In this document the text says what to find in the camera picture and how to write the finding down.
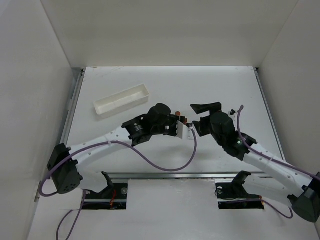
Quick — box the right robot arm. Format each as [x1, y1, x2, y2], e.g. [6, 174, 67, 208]
[190, 102, 320, 223]

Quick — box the aluminium table rail right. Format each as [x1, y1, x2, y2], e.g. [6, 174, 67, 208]
[253, 67, 286, 162]

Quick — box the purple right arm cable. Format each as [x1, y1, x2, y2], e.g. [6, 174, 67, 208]
[236, 104, 320, 220]

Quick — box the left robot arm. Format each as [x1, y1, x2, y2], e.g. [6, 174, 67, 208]
[44, 103, 188, 195]

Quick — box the white plastic tray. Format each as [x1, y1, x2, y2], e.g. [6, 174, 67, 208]
[93, 84, 150, 122]

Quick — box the aluminium table rail left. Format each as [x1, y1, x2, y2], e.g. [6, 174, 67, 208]
[56, 67, 86, 153]

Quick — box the aluminium table rail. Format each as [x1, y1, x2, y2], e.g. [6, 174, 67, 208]
[253, 67, 286, 162]
[56, 67, 86, 153]

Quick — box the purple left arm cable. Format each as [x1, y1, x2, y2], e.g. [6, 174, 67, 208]
[39, 127, 198, 240]

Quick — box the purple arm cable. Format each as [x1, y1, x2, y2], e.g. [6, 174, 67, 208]
[236, 104, 320, 220]
[39, 127, 198, 240]

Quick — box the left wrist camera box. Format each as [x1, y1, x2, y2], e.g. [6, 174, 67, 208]
[176, 121, 195, 140]

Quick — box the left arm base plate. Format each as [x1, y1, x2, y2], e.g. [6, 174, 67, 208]
[82, 182, 128, 210]

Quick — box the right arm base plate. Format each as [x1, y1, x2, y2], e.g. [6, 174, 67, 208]
[214, 182, 265, 210]

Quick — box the aluminium front rail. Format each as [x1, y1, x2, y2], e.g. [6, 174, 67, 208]
[51, 171, 292, 180]

